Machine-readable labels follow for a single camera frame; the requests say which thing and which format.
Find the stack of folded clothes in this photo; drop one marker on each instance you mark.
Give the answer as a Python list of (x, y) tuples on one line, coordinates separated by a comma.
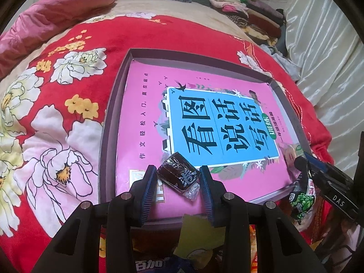
[(263, 24)]

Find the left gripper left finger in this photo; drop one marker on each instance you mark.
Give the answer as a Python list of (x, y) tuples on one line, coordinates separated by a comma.
[(75, 247)]

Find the pink quilt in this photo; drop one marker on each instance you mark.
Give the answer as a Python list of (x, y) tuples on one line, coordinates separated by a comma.
[(39, 23)]

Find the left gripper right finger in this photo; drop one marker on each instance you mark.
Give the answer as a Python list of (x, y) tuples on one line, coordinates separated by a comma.
[(280, 246)]

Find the pink Chinese workbook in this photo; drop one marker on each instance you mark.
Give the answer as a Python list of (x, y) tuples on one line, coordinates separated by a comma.
[(237, 128)]

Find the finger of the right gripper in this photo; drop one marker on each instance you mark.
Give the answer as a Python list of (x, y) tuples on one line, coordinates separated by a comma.
[(337, 188)]

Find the black green pea snack pack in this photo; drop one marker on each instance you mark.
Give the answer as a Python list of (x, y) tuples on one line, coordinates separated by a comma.
[(302, 198)]

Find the white satin curtain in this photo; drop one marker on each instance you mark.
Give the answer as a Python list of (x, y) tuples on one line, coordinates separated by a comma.
[(324, 44)]

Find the green yellow snack packet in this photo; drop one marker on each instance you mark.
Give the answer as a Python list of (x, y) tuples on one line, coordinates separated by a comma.
[(197, 240)]

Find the red floral blanket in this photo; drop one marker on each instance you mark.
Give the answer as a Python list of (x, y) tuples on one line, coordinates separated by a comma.
[(52, 162)]

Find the dark brown small candy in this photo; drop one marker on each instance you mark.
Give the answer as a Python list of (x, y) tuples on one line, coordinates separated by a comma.
[(181, 176)]

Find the floral basket with clothes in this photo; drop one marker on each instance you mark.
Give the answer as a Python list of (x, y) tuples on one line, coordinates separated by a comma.
[(290, 67)]

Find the dark shallow box tray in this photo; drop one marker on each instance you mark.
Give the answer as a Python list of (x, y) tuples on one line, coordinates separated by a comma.
[(165, 58)]

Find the blue wafer packet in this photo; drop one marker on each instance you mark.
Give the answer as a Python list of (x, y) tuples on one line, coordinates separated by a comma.
[(169, 264)]

